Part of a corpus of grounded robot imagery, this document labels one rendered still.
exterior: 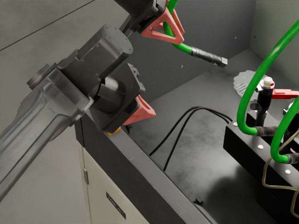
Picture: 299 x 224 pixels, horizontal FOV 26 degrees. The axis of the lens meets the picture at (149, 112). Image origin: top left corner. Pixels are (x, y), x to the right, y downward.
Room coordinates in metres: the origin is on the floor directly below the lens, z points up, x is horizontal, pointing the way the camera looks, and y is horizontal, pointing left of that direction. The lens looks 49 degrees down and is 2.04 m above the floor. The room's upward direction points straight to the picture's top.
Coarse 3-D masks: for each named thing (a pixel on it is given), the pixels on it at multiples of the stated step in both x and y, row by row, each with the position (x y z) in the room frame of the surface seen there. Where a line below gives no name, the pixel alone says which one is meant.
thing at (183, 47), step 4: (172, 0) 0.92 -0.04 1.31; (176, 0) 0.91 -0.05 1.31; (168, 4) 0.92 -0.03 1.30; (172, 4) 0.91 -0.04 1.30; (168, 8) 0.91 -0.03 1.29; (172, 8) 0.91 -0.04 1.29; (164, 24) 0.91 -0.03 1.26; (164, 28) 0.91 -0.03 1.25; (168, 28) 0.91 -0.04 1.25; (164, 32) 0.91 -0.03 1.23; (168, 32) 0.91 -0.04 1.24; (172, 36) 0.91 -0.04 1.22; (172, 44) 0.92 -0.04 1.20; (176, 44) 0.92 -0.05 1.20; (180, 44) 0.92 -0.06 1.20; (184, 44) 0.93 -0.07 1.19; (180, 48) 0.92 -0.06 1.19; (184, 48) 0.92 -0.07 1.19; (188, 48) 0.92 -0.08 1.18; (188, 52) 0.92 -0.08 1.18
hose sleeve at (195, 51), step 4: (192, 48) 0.93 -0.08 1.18; (196, 48) 0.93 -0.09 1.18; (192, 52) 0.92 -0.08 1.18; (196, 52) 0.92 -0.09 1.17; (200, 52) 0.93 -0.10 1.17; (204, 52) 0.93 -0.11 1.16; (208, 52) 0.94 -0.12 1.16; (196, 56) 0.92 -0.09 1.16; (200, 56) 0.93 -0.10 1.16; (204, 56) 0.93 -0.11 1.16; (208, 56) 0.93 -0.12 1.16; (212, 56) 0.94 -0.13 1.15; (216, 56) 0.94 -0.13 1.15; (204, 60) 0.93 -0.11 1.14; (208, 60) 0.93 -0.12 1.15; (212, 60) 0.93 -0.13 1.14; (216, 60) 0.94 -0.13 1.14; (220, 60) 0.94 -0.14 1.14; (216, 64) 0.94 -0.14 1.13
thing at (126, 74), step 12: (120, 72) 0.73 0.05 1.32; (132, 72) 0.71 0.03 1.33; (108, 84) 0.68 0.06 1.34; (120, 84) 0.70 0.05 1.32; (132, 84) 0.70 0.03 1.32; (96, 96) 0.67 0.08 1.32; (108, 96) 0.67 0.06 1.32; (120, 96) 0.68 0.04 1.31; (132, 96) 0.68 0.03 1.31; (96, 108) 0.67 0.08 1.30; (108, 108) 0.67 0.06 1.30; (120, 108) 0.67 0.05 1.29; (96, 120) 0.68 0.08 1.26; (108, 120) 0.66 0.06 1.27
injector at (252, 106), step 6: (264, 90) 0.88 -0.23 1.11; (270, 90) 0.88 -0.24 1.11; (258, 96) 0.89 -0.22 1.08; (264, 96) 0.88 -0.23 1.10; (270, 96) 0.88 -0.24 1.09; (258, 102) 0.89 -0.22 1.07; (264, 102) 0.88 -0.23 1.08; (270, 102) 0.88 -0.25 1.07; (252, 108) 0.87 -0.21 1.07; (258, 108) 0.87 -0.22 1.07; (264, 108) 0.88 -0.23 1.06; (258, 114) 0.89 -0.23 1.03; (264, 114) 0.88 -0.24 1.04; (258, 120) 0.89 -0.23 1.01; (264, 120) 0.89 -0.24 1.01; (258, 126) 0.88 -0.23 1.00
